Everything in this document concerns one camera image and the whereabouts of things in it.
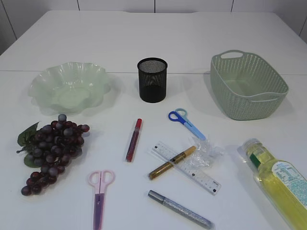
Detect clear plastic sheet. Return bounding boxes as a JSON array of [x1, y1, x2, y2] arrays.
[[188, 137, 224, 168]]

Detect pink handled scissors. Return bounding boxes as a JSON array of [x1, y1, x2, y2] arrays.
[[88, 170, 115, 230]]

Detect purple artificial grape bunch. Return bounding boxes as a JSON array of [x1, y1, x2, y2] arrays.
[[17, 114, 90, 196]]

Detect yellow tea bottle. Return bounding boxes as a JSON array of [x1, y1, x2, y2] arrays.
[[242, 138, 307, 230]]

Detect red glitter pen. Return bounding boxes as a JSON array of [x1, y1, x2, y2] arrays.
[[126, 118, 142, 162]]

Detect black mesh pen holder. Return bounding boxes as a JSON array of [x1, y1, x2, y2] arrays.
[[137, 57, 167, 103]]

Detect gold glitter pen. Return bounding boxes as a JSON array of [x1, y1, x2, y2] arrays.
[[148, 146, 196, 180]]

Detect clear plastic ruler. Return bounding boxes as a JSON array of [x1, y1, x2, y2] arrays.
[[153, 141, 221, 195]]

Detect silver glitter pen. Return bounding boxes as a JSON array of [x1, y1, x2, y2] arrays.
[[148, 190, 215, 230]]

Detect light green wavy plate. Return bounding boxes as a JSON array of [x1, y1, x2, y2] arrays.
[[28, 62, 111, 114]]

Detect green woven plastic basket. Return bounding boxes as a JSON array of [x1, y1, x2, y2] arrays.
[[210, 50, 289, 121]]

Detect blue handled scissors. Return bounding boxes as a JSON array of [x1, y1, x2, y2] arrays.
[[168, 108, 206, 140]]

